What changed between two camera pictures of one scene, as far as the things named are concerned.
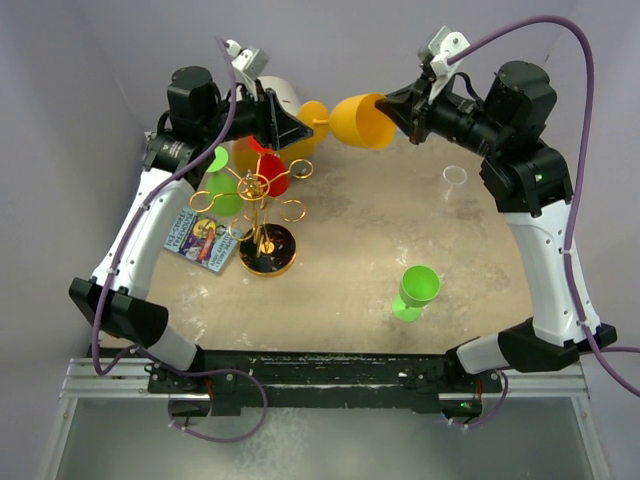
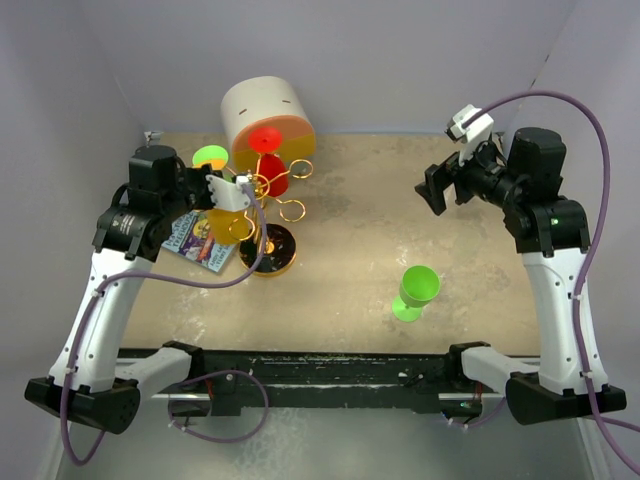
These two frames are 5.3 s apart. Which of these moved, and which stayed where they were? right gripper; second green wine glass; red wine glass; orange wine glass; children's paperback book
Moved: orange wine glass; right gripper
Stayed: second green wine glass; children's paperback book; red wine glass
